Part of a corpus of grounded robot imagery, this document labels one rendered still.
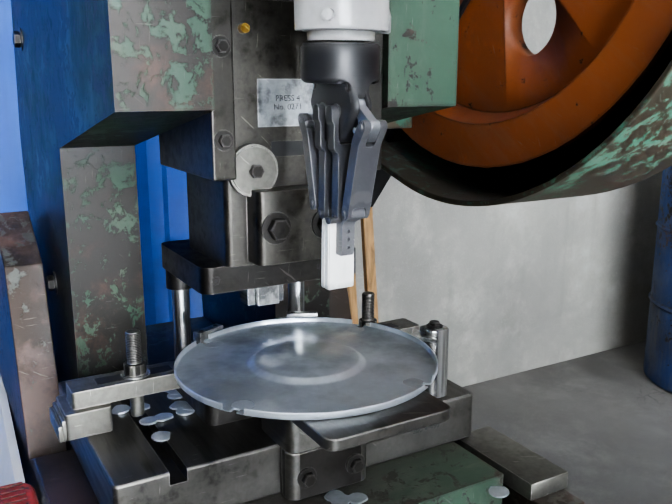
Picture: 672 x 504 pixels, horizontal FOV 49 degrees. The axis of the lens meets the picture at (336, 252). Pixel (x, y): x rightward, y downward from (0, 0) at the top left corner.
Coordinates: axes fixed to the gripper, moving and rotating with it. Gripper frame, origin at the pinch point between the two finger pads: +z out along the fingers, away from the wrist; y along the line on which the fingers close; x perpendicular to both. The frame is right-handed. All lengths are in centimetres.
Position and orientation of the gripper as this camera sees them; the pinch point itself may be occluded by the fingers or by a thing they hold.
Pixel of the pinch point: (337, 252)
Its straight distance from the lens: 73.4
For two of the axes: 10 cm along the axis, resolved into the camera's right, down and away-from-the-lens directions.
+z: -0.1, 9.7, 2.4
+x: 8.6, -1.1, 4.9
